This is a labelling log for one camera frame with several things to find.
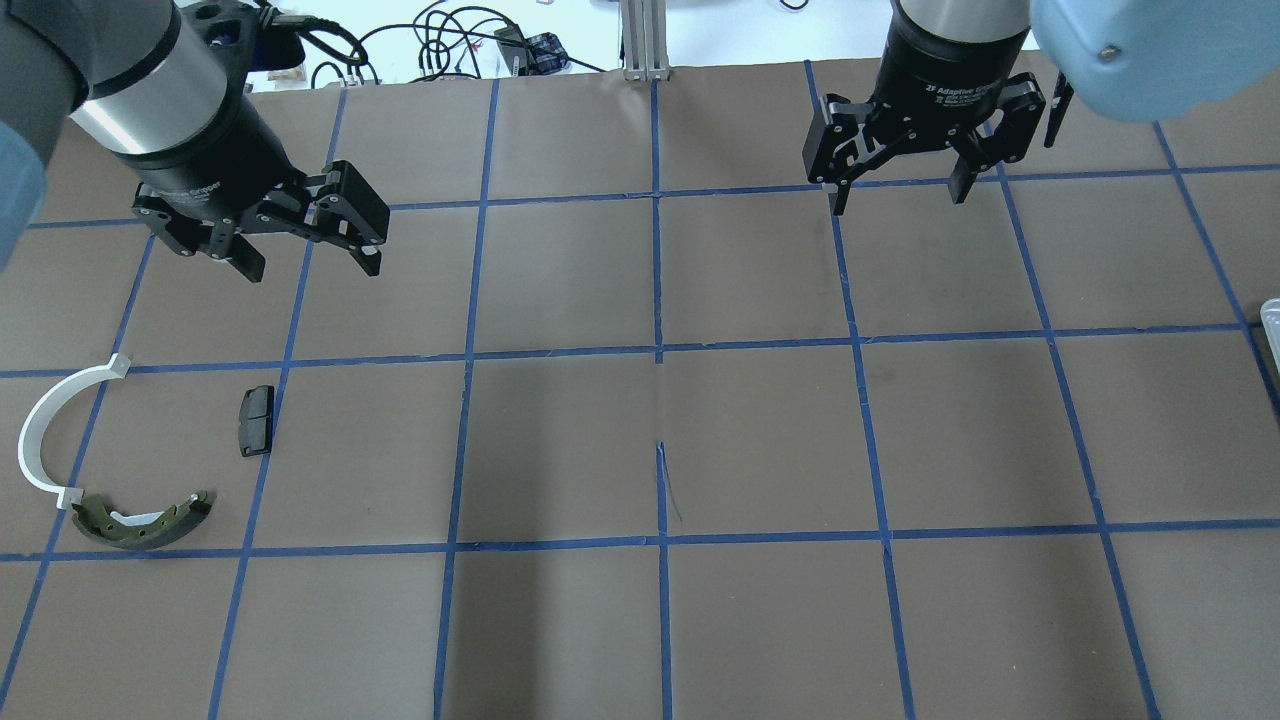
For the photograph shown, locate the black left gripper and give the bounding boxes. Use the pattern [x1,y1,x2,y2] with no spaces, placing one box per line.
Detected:
[131,88,390,283]

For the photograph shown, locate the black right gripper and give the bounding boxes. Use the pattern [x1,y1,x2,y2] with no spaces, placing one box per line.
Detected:
[803,20,1046,217]

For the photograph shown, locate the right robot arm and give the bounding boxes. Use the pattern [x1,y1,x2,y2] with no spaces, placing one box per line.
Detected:
[803,1,1279,215]

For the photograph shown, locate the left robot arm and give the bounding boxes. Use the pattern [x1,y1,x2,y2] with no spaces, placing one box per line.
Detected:
[1,1,390,283]

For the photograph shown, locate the black brake pad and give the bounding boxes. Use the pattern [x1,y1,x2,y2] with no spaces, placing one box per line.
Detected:
[237,386,275,457]

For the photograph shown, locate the white curved plastic part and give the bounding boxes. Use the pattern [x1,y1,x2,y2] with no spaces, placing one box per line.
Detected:
[17,354,132,510]

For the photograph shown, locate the olive green brake shoe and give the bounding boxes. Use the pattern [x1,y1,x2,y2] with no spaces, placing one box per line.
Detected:
[70,491,216,552]

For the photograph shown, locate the black cable bundle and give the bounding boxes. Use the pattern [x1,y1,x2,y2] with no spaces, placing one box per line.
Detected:
[291,0,611,86]

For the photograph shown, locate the aluminium frame post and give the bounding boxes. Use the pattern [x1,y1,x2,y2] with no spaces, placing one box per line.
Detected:
[618,0,671,82]

